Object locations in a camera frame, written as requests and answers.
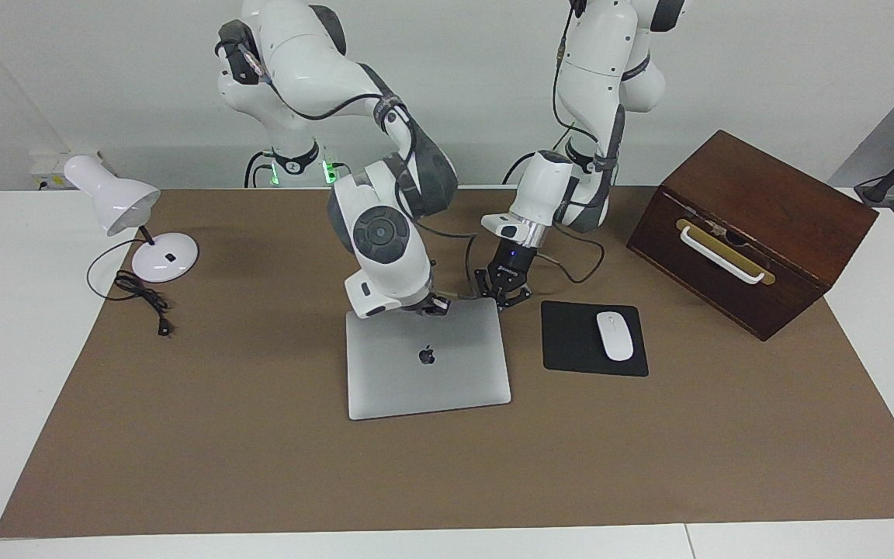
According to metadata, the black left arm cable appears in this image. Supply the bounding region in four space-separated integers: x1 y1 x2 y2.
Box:
503 0 608 285

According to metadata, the white wall socket strip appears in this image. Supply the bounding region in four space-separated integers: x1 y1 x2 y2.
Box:
28 151 102 191

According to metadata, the silver laptop computer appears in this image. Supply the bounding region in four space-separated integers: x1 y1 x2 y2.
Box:
345 297 511 421

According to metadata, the brown table mat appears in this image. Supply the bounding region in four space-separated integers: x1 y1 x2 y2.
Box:
0 186 894 538

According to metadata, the white computer mouse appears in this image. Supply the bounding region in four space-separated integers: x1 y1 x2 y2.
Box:
597 311 635 362

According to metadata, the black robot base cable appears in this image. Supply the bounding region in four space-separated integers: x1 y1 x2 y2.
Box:
243 150 273 189

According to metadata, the dark brown wooden box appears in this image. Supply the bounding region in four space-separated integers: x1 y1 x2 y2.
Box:
626 130 879 342

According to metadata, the black lamp power cable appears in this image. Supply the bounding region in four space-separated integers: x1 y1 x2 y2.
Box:
87 237 176 336

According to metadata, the black mouse pad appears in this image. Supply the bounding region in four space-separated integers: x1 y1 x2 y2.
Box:
541 301 649 378

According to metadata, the white desk lamp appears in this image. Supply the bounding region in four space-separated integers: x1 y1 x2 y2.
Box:
64 155 199 283

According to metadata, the white box handle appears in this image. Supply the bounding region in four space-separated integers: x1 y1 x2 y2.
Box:
680 225 768 284

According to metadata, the brass handle plate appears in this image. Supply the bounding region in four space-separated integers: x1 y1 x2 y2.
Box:
676 218 776 286

